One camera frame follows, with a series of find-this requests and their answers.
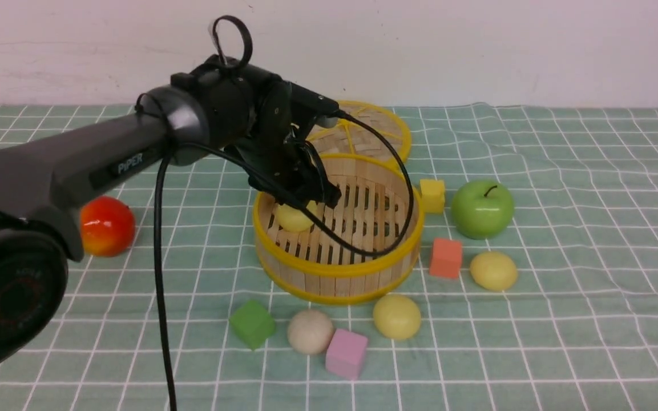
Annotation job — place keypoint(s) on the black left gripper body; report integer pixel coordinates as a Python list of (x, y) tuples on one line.
[(258, 130)]

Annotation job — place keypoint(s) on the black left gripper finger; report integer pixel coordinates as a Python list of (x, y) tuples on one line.
[(317, 187)]

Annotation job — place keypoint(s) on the yellow bun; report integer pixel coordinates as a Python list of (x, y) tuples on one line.
[(291, 219), (397, 317), (494, 271)]

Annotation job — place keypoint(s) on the white bun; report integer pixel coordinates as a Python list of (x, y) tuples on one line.
[(310, 332)]

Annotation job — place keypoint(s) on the yellow bun front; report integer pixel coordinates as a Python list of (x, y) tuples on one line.
[(397, 317)]

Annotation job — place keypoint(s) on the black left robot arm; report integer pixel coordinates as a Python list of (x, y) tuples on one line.
[(45, 183)]

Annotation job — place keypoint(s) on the woven bamboo steamer lid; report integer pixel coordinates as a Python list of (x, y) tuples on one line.
[(349, 138)]

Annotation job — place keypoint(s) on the bamboo steamer tray yellow rim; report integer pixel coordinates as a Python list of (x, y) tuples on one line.
[(371, 214)]

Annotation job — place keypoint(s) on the yellow cube block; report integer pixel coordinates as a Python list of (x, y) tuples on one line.
[(433, 193)]

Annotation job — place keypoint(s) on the orange cube block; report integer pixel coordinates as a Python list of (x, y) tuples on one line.
[(446, 258)]

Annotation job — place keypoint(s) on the green cube block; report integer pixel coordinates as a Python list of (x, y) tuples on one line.
[(252, 324)]

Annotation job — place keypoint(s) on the green apple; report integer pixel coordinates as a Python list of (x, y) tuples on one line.
[(481, 209)]

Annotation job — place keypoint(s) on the pink cube block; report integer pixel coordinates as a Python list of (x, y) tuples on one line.
[(345, 355)]

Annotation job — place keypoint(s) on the red pomegranate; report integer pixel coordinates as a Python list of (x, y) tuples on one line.
[(107, 227)]

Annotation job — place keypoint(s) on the green checkered tablecloth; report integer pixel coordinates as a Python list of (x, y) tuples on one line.
[(579, 330)]

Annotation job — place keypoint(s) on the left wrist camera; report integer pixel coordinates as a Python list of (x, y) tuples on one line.
[(310, 109)]

